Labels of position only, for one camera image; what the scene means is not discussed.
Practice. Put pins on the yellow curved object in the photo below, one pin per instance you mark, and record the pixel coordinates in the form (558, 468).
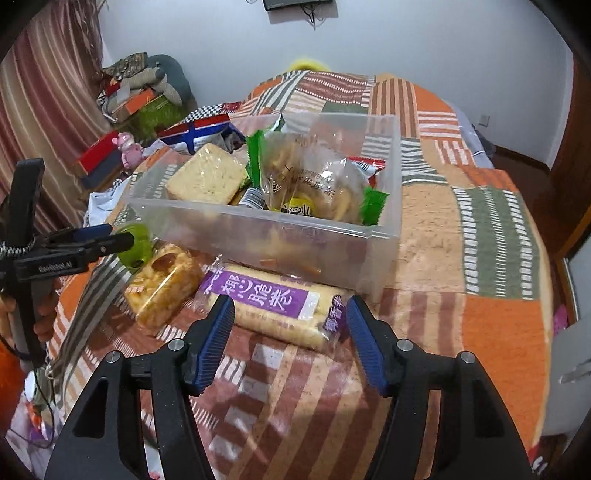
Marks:
(307, 63)

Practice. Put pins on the small black wall monitor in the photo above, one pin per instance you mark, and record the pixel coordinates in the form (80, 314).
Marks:
(295, 3)

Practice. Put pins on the blue and white snack packet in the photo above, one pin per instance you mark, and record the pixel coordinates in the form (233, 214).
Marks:
(198, 134)

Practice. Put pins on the grey plush toy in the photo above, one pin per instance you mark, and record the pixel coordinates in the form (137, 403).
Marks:
(157, 83)

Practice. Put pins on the green plastic cup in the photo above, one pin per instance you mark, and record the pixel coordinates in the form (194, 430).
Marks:
(138, 249)

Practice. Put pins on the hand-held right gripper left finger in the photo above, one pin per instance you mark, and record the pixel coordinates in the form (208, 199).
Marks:
(214, 346)

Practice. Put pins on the orange peanut cracker packet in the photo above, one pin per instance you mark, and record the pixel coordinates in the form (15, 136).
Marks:
(159, 286)

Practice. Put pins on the grey-blue cushion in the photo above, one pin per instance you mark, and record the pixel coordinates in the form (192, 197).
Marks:
(180, 76)

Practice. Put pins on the floral checkered blanket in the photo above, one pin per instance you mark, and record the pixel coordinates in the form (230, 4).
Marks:
(207, 110)

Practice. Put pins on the person's left hand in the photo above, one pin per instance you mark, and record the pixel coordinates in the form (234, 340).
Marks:
(44, 318)

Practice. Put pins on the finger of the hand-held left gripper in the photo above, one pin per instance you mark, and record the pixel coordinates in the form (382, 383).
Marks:
(115, 242)
(92, 232)

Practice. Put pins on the white cloth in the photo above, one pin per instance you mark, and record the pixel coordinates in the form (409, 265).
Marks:
(104, 203)

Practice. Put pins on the patchwork striped bedspread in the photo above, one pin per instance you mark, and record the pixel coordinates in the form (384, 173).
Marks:
(461, 258)

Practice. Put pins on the purple label roll packet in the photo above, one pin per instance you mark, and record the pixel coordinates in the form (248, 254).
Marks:
(272, 309)

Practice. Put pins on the clear plastic storage box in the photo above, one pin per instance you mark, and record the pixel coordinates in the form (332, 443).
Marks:
(300, 249)

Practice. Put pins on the orange flat box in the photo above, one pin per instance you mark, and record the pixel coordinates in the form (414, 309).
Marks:
(134, 101)

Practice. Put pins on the pale cracker packet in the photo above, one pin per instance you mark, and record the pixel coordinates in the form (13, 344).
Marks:
(207, 175)

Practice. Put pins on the clear bag of round cookies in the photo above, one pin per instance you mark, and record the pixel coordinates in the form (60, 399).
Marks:
(304, 175)

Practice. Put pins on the green snack packet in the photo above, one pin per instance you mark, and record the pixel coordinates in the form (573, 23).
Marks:
(374, 205)

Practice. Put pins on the green patterned box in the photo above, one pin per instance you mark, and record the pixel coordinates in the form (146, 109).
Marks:
(157, 117)

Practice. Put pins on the red flat box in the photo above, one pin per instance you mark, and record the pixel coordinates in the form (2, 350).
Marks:
(97, 154)

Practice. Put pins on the striped brown curtain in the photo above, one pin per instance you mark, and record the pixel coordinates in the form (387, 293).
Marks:
(46, 92)

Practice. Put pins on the red snack packet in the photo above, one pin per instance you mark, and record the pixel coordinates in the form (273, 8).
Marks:
(369, 167)

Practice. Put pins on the pink doll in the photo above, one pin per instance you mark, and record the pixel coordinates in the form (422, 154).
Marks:
(129, 147)

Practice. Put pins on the grey bag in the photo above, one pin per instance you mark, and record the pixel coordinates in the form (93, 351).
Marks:
(485, 145)

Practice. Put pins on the patterned folded cloth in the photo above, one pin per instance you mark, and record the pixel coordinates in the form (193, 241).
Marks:
(124, 67)

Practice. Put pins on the wooden door frame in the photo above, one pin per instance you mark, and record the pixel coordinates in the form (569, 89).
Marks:
(568, 161)

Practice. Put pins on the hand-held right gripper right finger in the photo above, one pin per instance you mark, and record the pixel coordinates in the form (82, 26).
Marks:
(367, 346)

